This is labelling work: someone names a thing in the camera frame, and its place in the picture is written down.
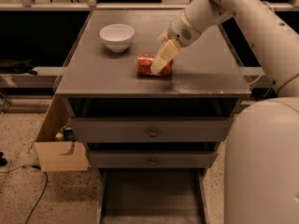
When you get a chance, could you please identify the grey drawer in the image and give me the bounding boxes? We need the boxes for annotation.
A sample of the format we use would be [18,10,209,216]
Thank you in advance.
[89,150,218,169]
[70,118,233,143]
[95,167,210,224]

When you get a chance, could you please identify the cardboard box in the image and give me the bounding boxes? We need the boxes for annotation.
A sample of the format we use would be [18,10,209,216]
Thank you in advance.
[34,96,89,172]

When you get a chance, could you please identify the white ceramic bowl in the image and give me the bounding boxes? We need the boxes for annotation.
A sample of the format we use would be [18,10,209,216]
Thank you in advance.
[99,23,135,53]

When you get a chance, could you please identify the red coke can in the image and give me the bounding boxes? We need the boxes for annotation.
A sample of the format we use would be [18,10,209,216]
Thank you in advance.
[135,53,173,77]

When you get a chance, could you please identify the grey drawer cabinet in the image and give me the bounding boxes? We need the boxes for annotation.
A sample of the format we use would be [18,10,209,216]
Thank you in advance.
[53,8,253,224]

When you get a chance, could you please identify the black floor cable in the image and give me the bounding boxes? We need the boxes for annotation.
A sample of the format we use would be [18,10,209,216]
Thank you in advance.
[0,164,50,224]

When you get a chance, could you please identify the grey bottom drawer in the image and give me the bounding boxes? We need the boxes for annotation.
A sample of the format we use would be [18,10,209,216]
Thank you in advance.
[95,167,210,224]

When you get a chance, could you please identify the grey top drawer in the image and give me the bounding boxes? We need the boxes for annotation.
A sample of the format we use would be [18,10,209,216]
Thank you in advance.
[70,118,233,143]

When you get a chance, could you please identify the grey middle drawer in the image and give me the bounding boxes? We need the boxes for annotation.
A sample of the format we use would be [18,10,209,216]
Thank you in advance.
[89,150,218,169]

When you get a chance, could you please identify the white hanging cable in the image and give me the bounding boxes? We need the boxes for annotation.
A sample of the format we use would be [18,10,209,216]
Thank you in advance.
[248,73,265,87]

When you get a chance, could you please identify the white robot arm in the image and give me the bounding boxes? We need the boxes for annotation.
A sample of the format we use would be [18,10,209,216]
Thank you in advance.
[150,0,299,224]

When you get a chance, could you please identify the black object on ledge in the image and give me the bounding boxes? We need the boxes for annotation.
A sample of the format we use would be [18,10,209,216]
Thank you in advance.
[0,59,37,76]

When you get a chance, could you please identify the items inside cardboard box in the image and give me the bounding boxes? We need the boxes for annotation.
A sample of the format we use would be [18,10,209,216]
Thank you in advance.
[55,125,77,142]

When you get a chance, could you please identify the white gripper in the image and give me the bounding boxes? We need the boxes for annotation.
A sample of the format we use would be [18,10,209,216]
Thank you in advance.
[150,12,201,75]

